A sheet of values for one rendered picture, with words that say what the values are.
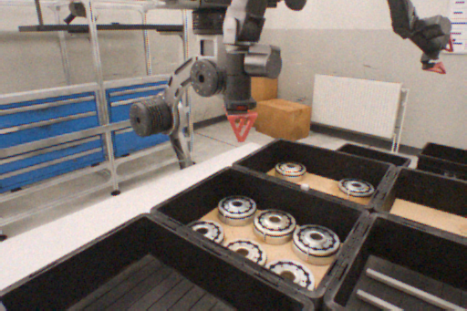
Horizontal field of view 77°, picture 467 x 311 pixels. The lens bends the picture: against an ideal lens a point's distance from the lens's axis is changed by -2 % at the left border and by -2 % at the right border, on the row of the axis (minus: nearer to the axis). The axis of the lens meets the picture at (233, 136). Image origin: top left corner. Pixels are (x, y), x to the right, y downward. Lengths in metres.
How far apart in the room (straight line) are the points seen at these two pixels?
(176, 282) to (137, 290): 0.08
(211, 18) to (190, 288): 0.83
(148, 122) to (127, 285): 0.93
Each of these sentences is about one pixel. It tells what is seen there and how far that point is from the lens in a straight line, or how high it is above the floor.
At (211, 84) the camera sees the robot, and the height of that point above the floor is 1.12.
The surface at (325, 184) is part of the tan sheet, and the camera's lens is 1.04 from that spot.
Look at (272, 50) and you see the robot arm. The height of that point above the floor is 1.27.
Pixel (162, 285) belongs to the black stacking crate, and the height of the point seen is 0.83.
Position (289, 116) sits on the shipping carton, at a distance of 3.62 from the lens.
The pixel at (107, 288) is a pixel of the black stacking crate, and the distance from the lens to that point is 0.70.
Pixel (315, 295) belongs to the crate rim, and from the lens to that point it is 0.52.
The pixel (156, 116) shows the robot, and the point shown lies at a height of 0.91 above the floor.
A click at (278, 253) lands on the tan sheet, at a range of 0.73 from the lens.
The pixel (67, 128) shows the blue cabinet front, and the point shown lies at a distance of 2.44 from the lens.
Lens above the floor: 1.31
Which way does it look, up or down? 20 degrees down
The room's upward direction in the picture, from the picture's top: straight up
